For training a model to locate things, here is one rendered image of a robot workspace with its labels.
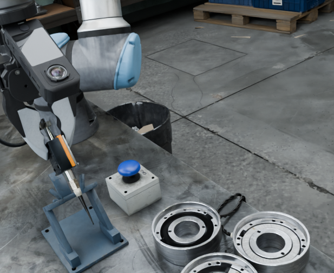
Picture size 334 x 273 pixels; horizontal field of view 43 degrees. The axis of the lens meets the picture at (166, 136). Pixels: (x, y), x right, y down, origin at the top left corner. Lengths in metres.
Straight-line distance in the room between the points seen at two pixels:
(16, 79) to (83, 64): 0.37
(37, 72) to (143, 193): 0.32
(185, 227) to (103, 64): 0.40
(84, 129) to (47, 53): 0.49
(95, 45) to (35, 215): 0.36
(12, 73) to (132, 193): 0.29
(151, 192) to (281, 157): 1.58
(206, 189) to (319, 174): 1.43
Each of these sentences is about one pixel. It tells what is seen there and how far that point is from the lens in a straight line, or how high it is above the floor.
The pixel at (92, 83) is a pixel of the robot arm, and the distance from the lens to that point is 0.92.
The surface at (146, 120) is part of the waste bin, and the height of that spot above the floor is 0.33.
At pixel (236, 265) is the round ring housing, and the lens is 0.60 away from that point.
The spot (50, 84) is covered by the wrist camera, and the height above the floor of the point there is 1.11.
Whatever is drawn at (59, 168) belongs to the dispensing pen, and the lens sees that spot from 0.61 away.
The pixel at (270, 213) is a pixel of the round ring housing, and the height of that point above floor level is 0.84.
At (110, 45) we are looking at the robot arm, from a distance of 0.90.
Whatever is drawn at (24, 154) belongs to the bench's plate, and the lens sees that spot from 1.02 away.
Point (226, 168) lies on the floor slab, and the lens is 2.21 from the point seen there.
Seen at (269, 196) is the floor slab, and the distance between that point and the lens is 2.02.
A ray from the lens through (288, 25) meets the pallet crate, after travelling 4.04.
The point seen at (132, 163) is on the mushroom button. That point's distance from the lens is 0.74.
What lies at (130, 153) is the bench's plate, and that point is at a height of 0.80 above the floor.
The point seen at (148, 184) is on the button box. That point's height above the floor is 0.84.
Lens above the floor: 1.27
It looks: 30 degrees down
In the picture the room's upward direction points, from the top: 9 degrees counter-clockwise
